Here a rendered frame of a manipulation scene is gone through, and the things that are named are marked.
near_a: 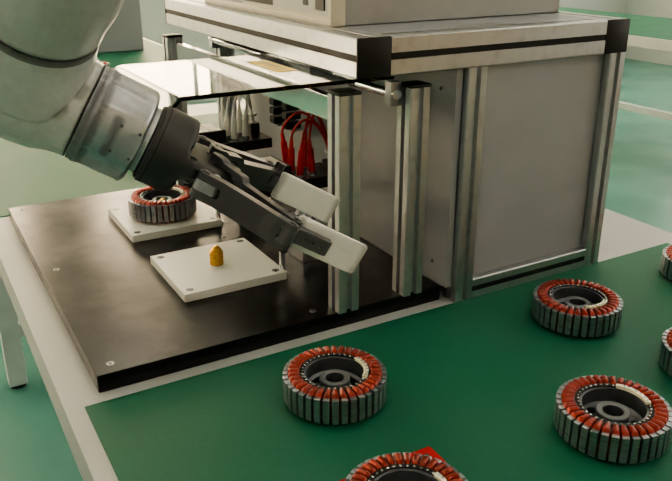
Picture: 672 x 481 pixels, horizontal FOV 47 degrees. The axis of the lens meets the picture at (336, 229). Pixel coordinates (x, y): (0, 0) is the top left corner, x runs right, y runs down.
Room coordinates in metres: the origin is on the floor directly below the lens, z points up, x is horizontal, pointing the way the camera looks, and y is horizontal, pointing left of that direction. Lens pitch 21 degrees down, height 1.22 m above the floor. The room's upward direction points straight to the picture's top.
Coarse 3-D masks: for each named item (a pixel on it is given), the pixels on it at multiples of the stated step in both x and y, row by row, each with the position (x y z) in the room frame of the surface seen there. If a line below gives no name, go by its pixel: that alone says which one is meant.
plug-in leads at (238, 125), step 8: (248, 96) 1.31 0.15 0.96; (248, 104) 1.31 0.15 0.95; (224, 112) 1.30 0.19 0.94; (232, 112) 1.27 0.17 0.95; (240, 112) 1.31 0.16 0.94; (224, 120) 1.28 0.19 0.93; (232, 120) 1.26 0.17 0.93; (240, 120) 1.30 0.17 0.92; (248, 120) 1.28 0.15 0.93; (224, 128) 1.28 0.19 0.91; (232, 128) 1.26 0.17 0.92; (240, 128) 1.30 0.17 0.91; (248, 128) 1.32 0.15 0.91; (256, 128) 1.31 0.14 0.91; (232, 136) 1.26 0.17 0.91; (248, 136) 1.28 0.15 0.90
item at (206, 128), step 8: (200, 128) 1.25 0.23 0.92; (208, 128) 1.25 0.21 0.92; (216, 128) 1.25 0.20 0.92; (208, 136) 1.23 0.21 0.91; (216, 136) 1.24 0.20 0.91; (224, 136) 1.24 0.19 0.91; (240, 136) 1.29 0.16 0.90; (256, 136) 1.29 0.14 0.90; (264, 136) 1.29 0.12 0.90; (224, 144) 1.24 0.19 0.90; (232, 144) 1.25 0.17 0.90; (240, 144) 1.25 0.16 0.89; (248, 144) 1.26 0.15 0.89; (256, 144) 1.27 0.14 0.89; (264, 144) 1.28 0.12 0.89
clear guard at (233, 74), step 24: (120, 72) 0.97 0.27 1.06; (144, 72) 0.95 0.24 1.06; (168, 72) 0.95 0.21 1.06; (192, 72) 0.95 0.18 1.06; (216, 72) 0.95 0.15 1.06; (240, 72) 0.95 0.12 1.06; (264, 72) 0.95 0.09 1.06; (288, 72) 0.95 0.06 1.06; (312, 72) 0.95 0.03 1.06; (168, 96) 0.81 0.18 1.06; (192, 96) 0.80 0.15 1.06; (216, 96) 0.82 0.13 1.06
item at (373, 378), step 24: (312, 360) 0.74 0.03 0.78; (336, 360) 0.75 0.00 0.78; (360, 360) 0.73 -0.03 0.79; (288, 384) 0.69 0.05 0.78; (312, 384) 0.69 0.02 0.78; (336, 384) 0.70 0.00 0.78; (360, 384) 0.68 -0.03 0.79; (384, 384) 0.70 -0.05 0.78; (312, 408) 0.67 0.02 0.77; (336, 408) 0.66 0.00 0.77; (360, 408) 0.67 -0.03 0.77
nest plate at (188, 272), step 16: (240, 240) 1.10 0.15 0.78; (160, 256) 1.03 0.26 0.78; (176, 256) 1.03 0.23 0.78; (192, 256) 1.03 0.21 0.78; (208, 256) 1.03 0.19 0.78; (224, 256) 1.03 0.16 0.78; (240, 256) 1.03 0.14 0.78; (256, 256) 1.03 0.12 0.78; (160, 272) 0.99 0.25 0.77; (176, 272) 0.98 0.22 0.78; (192, 272) 0.98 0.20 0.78; (208, 272) 0.98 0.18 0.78; (224, 272) 0.98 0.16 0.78; (240, 272) 0.98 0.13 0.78; (256, 272) 0.98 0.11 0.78; (272, 272) 0.98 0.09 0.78; (176, 288) 0.93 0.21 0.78; (192, 288) 0.93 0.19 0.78; (208, 288) 0.93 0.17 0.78; (224, 288) 0.93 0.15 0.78; (240, 288) 0.95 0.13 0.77
